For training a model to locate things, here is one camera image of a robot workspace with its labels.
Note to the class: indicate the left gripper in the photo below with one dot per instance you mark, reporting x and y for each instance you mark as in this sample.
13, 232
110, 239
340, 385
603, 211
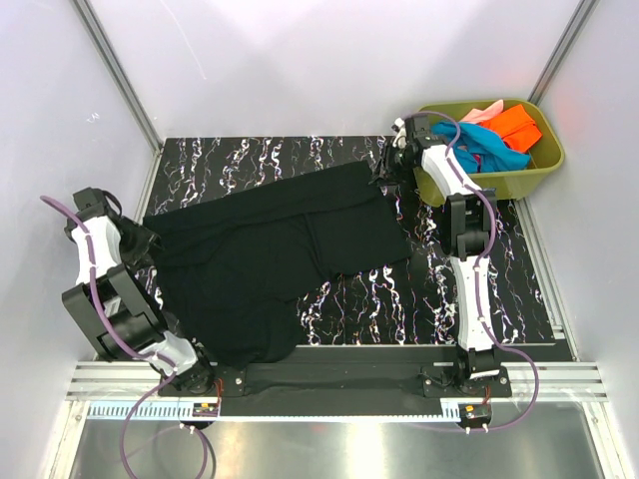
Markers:
145, 239

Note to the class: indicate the black t-shirt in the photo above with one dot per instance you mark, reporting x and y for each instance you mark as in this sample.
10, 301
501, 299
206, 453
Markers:
231, 270

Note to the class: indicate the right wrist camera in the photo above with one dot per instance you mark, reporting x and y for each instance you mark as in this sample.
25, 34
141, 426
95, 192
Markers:
400, 138

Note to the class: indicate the right aluminium frame post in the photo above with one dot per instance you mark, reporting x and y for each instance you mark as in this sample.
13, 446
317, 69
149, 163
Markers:
568, 38

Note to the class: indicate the black marbled table mat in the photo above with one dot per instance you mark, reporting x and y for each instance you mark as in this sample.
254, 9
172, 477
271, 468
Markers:
413, 301

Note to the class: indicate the blue t-shirt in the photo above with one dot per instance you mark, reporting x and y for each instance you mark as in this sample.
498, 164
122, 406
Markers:
479, 150

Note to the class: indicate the orange t-shirt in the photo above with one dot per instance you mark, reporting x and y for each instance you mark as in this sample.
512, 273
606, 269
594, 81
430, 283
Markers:
516, 128

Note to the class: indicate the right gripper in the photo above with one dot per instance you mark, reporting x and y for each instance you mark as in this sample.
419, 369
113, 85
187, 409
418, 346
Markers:
385, 175

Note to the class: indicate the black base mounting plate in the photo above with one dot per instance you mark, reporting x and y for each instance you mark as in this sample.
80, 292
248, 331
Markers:
352, 382

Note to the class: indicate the aluminium frame post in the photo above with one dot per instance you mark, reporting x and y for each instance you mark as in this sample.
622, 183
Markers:
106, 51
568, 38

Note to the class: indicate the left aluminium frame post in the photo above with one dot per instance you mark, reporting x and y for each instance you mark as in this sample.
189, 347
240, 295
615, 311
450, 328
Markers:
106, 51

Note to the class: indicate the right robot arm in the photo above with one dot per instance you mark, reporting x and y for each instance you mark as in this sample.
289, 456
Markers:
467, 236

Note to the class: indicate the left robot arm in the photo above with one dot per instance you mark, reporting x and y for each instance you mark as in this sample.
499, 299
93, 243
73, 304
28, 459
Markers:
117, 316

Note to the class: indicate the olive green plastic bin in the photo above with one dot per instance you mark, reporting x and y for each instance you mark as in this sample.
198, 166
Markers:
546, 156

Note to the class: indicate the pink t-shirt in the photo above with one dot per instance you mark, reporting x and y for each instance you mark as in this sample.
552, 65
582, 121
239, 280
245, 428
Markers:
476, 116

